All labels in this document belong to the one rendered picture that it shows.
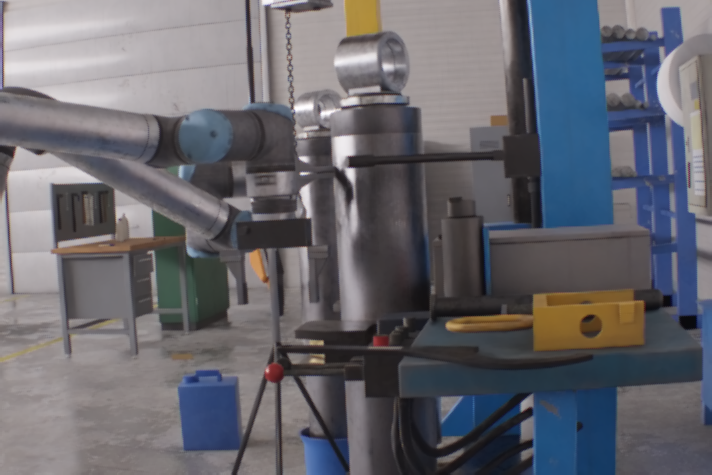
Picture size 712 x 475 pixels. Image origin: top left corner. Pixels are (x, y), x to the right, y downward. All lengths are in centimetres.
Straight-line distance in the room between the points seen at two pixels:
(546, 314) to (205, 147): 66
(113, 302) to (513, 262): 661
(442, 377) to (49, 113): 77
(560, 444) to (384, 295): 99
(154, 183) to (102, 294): 627
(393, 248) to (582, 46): 63
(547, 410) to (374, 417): 102
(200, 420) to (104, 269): 337
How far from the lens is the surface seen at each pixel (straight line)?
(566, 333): 135
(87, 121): 168
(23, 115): 162
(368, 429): 234
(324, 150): 363
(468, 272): 174
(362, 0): 498
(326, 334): 209
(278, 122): 178
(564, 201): 224
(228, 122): 170
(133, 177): 202
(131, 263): 819
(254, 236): 181
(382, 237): 226
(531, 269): 182
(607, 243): 183
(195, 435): 511
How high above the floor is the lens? 130
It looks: 2 degrees down
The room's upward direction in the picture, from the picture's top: 3 degrees counter-clockwise
